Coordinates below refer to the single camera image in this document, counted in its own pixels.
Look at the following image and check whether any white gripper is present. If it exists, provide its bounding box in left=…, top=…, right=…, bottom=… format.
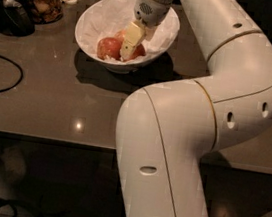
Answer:
left=120, top=0, right=171, bottom=61

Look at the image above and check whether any red apple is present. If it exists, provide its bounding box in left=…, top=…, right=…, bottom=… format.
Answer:
left=115, top=30, right=125, bottom=42
left=96, top=37, right=122, bottom=60
left=130, top=44, right=146, bottom=60

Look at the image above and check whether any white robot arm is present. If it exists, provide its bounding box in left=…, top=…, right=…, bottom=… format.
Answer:
left=115, top=0, right=272, bottom=217

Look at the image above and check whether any white paper bowl liner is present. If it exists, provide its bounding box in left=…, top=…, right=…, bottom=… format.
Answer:
left=77, top=0, right=182, bottom=72

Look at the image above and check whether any white ceramic bowl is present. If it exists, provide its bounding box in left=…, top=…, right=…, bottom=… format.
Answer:
left=69, top=0, right=185, bottom=82

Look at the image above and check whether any black appliance with handle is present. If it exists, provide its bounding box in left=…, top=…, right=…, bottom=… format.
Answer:
left=2, top=0, right=35, bottom=37

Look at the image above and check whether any black cable on table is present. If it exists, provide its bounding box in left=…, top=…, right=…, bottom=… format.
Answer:
left=0, top=52, right=27, bottom=99

